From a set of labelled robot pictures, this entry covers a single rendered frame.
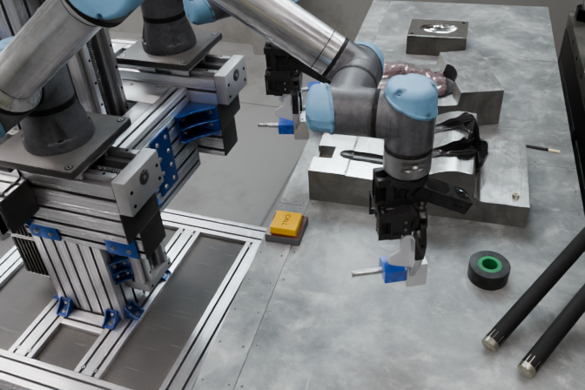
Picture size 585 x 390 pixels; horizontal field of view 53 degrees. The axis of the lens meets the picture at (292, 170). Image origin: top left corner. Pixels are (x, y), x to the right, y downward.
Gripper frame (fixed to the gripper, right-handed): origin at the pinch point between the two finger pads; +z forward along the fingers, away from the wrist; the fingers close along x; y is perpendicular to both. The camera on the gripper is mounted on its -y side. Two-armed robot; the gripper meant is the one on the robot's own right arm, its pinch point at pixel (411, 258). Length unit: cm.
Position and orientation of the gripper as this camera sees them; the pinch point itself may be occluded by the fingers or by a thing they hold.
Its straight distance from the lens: 107.8
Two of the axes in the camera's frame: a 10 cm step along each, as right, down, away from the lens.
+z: 0.6, 8.1, 5.9
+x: 1.3, 5.8, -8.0
